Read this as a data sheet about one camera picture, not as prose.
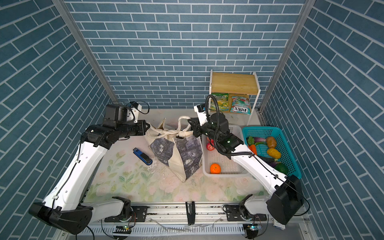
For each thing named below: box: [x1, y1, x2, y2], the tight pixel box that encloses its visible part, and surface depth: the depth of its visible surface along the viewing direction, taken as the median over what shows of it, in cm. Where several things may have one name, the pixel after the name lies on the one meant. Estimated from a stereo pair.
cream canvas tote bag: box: [144, 116, 204, 183], surface depth 80 cm
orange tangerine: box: [209, 163, 222, 174], surface depth 86 cm
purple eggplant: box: [254, 137, 266, 143], surface depth 103 cm
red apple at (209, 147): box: [206, 142, 215, 151], surface depth 96 cm
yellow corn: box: [267, 148, 282, 159], surface depth 95 cm
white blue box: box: [273, 221, 286, 231], surface depth 71 cm
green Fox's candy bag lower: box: [230, 96, 251, 115], surface depth 101 cm
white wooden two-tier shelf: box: [209, 69, 261, 126], surface depth 92 cm
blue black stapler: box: [133, 147, 153, 166], surface depth 93 cm
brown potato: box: [267, 136, 277, 149], surface depth 98 cm
